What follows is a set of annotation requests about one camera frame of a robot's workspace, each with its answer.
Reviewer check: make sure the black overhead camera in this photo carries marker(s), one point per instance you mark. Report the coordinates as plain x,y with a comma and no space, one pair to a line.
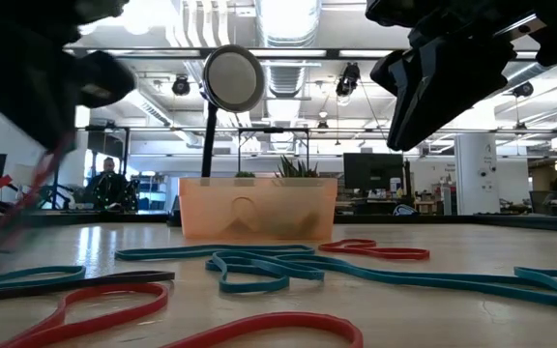
348,77

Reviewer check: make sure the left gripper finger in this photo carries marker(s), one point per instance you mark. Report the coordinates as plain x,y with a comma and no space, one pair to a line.
53,128

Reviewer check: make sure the small green plant tuft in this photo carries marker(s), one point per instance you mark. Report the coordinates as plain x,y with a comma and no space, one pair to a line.
244,174

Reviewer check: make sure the blue and white bag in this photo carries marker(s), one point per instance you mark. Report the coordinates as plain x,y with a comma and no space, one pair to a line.
405,210

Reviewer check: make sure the black desk lamp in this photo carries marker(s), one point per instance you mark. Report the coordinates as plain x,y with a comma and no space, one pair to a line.
234,77

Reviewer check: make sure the black frame stand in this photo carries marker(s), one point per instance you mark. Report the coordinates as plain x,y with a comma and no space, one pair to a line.
107,129
273,129

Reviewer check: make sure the black ceiling spotlight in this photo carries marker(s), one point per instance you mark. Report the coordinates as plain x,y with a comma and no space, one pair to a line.
523,89
181,86

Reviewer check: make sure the small green potted plant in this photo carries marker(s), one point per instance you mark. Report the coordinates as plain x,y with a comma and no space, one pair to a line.
298,169

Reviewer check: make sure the long teal rubber band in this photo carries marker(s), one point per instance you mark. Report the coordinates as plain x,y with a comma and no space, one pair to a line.
428,279

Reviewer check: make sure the black office chair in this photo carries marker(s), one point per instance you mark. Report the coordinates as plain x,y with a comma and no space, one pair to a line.
547,203

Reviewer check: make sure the shelf with blue bins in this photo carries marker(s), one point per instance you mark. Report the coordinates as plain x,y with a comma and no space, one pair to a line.
150,193

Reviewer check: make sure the orange translucent plastic bin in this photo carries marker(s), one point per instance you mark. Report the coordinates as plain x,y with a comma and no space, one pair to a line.
259,208

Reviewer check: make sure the dark grey rubber band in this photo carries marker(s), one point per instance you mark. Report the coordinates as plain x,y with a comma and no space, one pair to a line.
138,276

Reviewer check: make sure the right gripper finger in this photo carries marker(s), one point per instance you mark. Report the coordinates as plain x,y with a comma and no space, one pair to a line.
467,72
411,96

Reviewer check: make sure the white round column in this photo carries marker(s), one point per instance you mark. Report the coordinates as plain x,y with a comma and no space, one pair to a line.
477,174

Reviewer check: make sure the person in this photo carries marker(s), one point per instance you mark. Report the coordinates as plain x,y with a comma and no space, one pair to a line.
108,186

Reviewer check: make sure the silver ventilation duct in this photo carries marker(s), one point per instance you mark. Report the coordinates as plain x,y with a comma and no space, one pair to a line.
288,29

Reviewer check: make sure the red rubber band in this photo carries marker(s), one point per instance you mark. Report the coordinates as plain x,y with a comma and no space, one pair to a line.
37,179
269,318
404,253

